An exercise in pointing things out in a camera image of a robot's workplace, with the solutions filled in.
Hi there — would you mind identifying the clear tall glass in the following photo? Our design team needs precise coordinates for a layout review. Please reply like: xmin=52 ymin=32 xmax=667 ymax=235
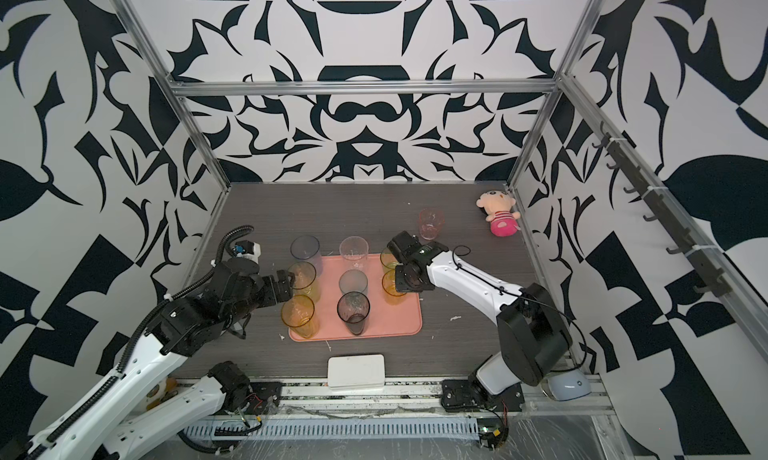
xmin=339 ymin=236 xmax=369 ymax=271

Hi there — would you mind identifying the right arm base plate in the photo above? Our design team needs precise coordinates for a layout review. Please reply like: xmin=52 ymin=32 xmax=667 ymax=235
xmin=440 ymin=379 xmax=525 ymax=413

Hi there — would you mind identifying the grey white dish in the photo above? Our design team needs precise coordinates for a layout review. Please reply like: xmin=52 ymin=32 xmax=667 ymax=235
xmin=542 ymin=370 xmax=592 ymax=402

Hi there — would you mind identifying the white box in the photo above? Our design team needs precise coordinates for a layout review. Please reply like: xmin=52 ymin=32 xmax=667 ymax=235
xmin=327 ymin=354 xmax=386 ymax=390

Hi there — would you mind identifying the yellow short glass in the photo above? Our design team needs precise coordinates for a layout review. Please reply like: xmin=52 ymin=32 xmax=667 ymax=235
xmin=381 ymin=270 xmax=406 ymax=306

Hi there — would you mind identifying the green small glass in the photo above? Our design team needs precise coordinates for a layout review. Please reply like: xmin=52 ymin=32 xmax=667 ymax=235
xmin=379 ymin=247 xmax=399 ymax=274

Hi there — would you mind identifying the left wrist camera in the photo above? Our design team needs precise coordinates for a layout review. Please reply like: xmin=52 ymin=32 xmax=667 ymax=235
xmin=231 ymin=240 xmax=261 ymax=263

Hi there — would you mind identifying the brown white plush toy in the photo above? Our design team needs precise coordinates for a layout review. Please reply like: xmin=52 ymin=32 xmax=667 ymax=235
xmin=140 ymin=377 xmax=178 ymax=412

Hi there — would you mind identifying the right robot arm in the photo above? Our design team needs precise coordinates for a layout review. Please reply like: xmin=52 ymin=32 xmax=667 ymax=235
xmin=387 ymin=231 xmax=573 ymax=396

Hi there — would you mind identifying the pink tray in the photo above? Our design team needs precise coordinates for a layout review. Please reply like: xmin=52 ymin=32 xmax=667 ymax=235
xmin=288 ymin=253 xmax=422 ymax=342

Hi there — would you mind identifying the amber tall glass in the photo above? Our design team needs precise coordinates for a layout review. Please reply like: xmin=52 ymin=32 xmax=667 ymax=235
xmin=280 ymin=295 xmax=319 ymax=339

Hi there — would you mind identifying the teal glass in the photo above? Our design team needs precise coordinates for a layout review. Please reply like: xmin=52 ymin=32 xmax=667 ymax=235
xmin=338 ymin=269 xmax=368 ymax=295

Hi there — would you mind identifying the pink plush doll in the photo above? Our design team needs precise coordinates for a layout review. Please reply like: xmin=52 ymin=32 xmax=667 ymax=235
xmin=476 ymin=191 xmax=521 ymax=238

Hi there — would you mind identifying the dark grey glass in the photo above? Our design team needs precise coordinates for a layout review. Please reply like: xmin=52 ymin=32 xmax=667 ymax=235
xmin=336 ymin=292 xmax=371 ymax=336

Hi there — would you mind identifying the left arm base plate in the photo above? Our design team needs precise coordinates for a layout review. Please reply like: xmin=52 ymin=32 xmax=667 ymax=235
xmin=241 ymin=381 xmax=284 ymax=415

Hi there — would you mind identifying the pink glass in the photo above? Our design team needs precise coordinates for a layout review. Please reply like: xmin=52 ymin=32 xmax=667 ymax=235
xmin=418 ymin=208 xmax=444 ymax=241

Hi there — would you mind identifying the blue-purple glass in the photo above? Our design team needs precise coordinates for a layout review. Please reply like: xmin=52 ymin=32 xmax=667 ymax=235
xmin=290 ymin=235 xmax=323 ymax=275

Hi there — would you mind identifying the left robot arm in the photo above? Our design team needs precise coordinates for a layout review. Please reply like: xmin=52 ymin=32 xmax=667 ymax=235
xmin=1 ymin=257 xmax=294 ymax=459

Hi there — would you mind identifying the wall hook rail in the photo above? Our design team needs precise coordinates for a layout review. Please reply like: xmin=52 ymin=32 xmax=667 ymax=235
xmin=594 ymin=130 xmax=741 ymax=298

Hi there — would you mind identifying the white cable duct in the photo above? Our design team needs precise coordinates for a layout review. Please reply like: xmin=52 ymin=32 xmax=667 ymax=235
xmin=185 ymin=417 xmax=484 ymax=442

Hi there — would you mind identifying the yellow-green glass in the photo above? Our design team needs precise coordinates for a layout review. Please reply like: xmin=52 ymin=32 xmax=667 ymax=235
xmin=288 ymin=262 xmax=321 ymax=303

